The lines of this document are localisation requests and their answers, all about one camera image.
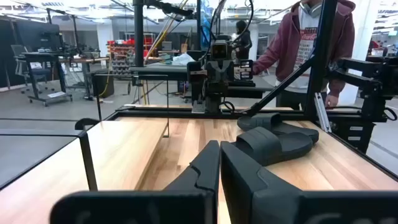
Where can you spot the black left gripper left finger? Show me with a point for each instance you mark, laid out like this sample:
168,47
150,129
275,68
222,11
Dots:
205,168

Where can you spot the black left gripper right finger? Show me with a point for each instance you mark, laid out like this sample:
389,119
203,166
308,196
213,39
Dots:
248,193

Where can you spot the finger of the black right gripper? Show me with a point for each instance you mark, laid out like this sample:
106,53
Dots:
228,71
211,71

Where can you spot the black rubber slide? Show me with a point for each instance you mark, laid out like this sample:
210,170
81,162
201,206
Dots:
273,146
261,122

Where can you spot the white plastic bag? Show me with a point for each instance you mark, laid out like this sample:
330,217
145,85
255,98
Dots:
183,59

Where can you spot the person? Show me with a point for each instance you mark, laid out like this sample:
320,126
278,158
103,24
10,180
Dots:
286,46
244,40

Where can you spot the red bin rack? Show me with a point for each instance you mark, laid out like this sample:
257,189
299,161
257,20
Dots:
124,49

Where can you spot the black bin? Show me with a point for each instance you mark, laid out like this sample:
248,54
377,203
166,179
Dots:
104,84

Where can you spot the black control box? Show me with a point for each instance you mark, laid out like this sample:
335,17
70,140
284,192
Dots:
351,133

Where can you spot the wooden workbench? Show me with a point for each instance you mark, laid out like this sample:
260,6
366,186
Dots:
84,59

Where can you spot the black rolling desk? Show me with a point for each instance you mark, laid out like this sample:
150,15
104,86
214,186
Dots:
46,57

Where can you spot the black monitor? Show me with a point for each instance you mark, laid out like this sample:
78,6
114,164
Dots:
40,34

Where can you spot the grey office chair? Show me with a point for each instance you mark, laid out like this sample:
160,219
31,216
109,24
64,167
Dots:
21,65

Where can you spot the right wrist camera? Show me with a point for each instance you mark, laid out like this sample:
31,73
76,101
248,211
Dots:
219,50

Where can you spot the black post on table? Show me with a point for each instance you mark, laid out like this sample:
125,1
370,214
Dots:
139,31

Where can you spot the black metal rig frame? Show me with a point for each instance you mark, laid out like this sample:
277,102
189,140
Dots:
320,62

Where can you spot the silver aluminium bracket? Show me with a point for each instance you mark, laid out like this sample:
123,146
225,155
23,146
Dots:
321,112

